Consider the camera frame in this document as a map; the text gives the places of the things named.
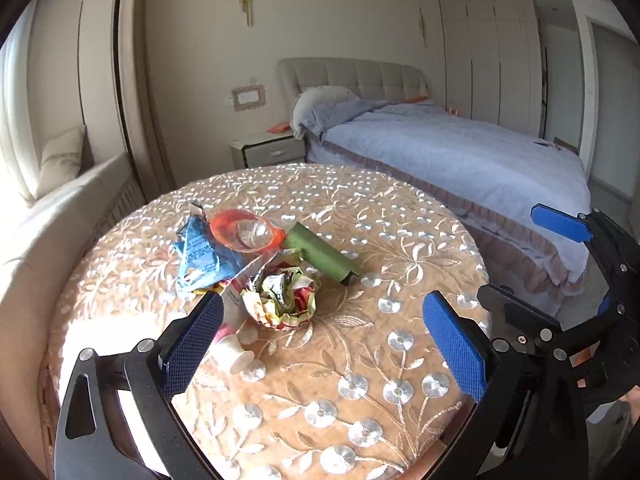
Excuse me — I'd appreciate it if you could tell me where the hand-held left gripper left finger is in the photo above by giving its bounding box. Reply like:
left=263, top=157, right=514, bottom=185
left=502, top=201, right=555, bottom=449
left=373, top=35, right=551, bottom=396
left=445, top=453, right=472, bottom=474
left=52, top=292, right=225, bottom=480

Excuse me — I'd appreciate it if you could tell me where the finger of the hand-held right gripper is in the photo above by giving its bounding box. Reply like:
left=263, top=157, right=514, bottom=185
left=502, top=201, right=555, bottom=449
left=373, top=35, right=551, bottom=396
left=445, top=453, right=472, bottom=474
left=530, top=203, right=640, bottom=311
left=477, top=284, right=608, bottom=357

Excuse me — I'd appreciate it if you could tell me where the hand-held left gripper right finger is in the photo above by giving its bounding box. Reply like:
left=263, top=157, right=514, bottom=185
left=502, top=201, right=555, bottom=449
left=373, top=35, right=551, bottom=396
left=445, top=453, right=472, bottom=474
left=422, top=290, right=591, bottom=480

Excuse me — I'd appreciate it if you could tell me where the small white bottle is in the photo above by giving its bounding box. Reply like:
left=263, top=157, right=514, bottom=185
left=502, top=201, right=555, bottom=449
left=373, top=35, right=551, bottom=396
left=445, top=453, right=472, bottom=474
left=212, top=332, right=256, bottom=375

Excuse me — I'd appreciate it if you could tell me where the white tube with pink cap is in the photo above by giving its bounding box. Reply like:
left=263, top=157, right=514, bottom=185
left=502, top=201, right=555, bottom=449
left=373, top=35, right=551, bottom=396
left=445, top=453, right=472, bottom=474
left=215, top=254, right=275, bottom=347

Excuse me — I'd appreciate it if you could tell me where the blue snack wrapper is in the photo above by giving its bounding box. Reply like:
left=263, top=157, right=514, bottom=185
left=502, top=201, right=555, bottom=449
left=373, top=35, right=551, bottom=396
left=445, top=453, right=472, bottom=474
left=172, top=202, right=251, bottom=295

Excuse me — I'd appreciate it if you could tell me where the crumpled colourful wrapper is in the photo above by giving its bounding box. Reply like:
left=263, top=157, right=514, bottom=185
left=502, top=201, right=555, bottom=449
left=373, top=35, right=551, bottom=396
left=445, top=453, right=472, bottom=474
left=241, top=261, right=321, bottom=331

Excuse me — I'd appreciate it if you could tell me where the round table with floral cloth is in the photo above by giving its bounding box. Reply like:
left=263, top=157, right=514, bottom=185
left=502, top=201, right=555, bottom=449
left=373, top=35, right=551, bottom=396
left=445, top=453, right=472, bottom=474
left=42, top=162, right=494, bottom=480

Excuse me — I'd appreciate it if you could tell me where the clear orange plastic cup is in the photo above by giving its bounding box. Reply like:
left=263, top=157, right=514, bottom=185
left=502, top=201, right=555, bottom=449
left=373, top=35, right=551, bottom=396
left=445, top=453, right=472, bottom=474
left=209, top=209, right=286, bottom=254

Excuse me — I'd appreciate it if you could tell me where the white door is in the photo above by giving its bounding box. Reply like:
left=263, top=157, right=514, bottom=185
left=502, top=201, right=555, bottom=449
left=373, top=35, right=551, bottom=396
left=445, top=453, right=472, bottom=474
left=584, top=14, right=640, bottom=203

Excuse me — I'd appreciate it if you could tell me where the light blue blanket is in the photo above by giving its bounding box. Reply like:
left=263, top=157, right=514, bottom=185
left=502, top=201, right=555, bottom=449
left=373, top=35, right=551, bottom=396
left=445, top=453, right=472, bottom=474
left=300, top=99, right=594, bottom=286

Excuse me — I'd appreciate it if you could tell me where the green tube packet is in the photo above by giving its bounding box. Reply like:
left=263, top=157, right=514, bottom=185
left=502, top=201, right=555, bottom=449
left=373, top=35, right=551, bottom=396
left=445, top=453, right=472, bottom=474
left=283, top=222, right=361, bottom=286

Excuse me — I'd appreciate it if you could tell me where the beige wardrobe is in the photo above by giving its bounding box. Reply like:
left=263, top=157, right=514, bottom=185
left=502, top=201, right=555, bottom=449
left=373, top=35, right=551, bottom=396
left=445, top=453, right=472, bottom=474
left=438, top=0, right=547, bottom=139

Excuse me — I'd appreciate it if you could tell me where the white nightstand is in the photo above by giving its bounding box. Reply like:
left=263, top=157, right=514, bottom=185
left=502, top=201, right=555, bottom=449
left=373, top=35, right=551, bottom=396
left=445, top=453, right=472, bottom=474
left=230, top=129, right=307, bottom=170

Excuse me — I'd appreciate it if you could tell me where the beige throw pillow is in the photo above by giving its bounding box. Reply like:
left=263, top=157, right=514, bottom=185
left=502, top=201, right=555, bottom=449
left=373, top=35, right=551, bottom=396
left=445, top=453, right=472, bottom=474
left=37, top=124, right=89, bottom=197

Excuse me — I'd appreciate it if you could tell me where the beige upholstered bed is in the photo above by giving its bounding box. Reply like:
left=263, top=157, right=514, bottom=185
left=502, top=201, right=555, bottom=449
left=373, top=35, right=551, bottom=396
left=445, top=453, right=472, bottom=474
left=278, top=57, right=594, bottom=319

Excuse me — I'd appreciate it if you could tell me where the grey pillow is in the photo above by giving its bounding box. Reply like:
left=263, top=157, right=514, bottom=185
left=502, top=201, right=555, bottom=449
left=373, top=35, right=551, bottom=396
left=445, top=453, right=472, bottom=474
left=291, top=86, right=362, bottom=141

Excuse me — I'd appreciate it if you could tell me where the framed wall switch panel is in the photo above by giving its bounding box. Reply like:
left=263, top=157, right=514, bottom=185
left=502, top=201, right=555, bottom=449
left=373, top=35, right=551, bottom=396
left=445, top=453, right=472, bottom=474
left=232, top=84, right=265, bottom=112

